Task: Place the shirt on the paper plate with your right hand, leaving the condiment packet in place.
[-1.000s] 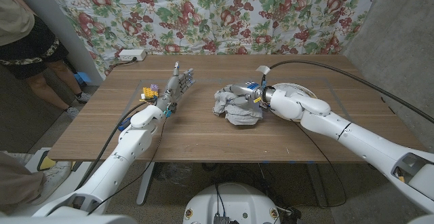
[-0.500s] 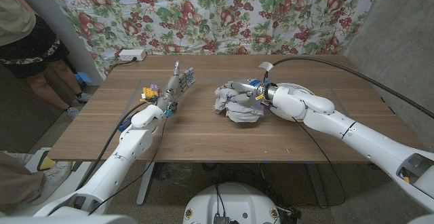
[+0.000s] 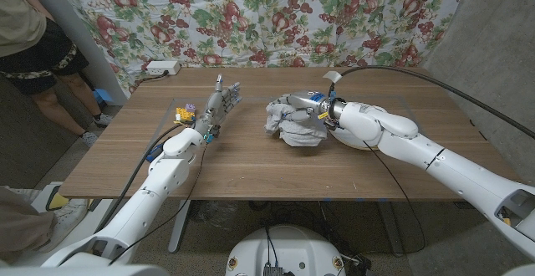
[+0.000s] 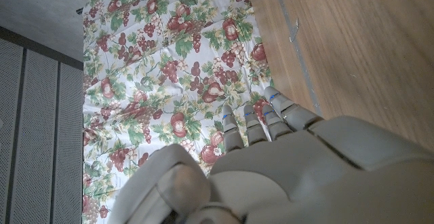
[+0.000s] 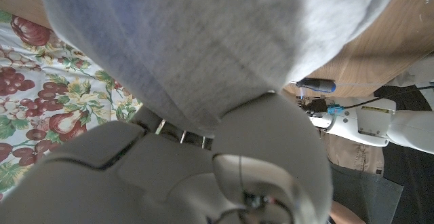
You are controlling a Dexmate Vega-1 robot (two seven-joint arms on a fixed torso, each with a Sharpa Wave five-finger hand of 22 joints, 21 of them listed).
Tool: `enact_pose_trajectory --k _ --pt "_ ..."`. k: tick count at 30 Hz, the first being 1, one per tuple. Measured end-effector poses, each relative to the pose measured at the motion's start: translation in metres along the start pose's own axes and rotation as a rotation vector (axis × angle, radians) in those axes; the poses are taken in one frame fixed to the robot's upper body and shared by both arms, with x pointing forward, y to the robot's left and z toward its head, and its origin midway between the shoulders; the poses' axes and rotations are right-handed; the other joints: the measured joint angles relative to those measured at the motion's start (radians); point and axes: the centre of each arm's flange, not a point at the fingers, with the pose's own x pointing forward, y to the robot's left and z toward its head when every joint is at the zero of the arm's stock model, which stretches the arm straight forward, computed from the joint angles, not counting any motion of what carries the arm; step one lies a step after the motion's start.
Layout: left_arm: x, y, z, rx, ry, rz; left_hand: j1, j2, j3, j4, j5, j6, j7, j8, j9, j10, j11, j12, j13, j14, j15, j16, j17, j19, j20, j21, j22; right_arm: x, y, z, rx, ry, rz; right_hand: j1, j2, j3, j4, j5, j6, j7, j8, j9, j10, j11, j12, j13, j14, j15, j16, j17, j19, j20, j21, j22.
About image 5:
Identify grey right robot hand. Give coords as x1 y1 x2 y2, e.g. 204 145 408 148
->
0 91 335 224

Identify grey shirt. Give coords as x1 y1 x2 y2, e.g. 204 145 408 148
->
35 0 406 138

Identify person in beige shirt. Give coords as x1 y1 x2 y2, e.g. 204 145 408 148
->
320 84 434 224

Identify floral fruit print backdrop cloth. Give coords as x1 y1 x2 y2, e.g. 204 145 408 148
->
0 10 143 201

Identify blue black pen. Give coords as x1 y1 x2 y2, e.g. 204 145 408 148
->
295 77 337 94

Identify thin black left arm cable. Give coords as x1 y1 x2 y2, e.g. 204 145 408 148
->
340 85 434 110

